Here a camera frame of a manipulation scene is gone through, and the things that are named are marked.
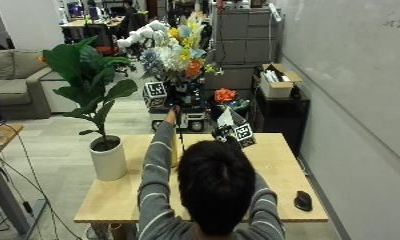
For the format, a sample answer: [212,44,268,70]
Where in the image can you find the white marker cube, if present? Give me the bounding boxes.
[232,122,259,149]
[141,80,169,109]

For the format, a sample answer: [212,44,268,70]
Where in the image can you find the white wheeled cart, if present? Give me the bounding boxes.
[148,105,208,133]

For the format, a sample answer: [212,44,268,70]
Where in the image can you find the green large-leaf plant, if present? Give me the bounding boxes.
[42,35,140,145]

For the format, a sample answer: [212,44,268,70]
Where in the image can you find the black desk cables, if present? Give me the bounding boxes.
[0,128,84,240]

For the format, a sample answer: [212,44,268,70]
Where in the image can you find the white wall board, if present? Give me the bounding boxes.
[274,0,400,169]

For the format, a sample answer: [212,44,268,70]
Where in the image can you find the black chair with orange seat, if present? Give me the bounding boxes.
[83,23,123,57]

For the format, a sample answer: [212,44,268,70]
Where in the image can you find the wooden office desk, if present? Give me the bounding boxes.
[59,17,124,42]

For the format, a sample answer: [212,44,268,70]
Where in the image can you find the wooden side desk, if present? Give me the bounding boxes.
[0,123,48,236]

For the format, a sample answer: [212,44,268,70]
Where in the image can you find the black low cabinet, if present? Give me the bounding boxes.
[251,74,312,155]

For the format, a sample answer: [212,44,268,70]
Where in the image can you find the person's left hand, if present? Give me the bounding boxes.
[164,81,207,124]

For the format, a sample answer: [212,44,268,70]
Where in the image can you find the person's right hand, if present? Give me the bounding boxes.
[211,125,243,150]

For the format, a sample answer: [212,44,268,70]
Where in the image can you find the gray sofa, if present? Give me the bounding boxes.
[0,48,79,121]

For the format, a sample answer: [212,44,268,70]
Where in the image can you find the open cardboard box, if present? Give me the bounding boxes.
[257,62,304,100]

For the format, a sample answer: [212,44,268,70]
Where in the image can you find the white cylindrical plant pot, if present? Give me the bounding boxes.
[88,134,129,182]

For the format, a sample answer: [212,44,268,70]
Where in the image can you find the colourful artificial flower bouquet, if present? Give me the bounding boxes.
[116,12,224,88]

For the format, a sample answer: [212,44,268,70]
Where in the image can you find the black bin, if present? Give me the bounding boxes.
[207,95,256,125]

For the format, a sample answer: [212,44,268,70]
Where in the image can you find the black glove cable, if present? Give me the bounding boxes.
[175,105,187,153]

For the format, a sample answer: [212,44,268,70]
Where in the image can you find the orange artificial flower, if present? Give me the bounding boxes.
[213,87,239,104]

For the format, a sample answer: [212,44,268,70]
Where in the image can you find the gray stacked cabinets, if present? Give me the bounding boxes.
[203,5,282,98]

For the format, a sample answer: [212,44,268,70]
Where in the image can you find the the person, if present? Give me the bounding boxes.
[136,120,286,240]

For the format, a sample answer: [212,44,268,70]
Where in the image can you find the black computer mouse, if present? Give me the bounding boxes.
[293,190,314,213]

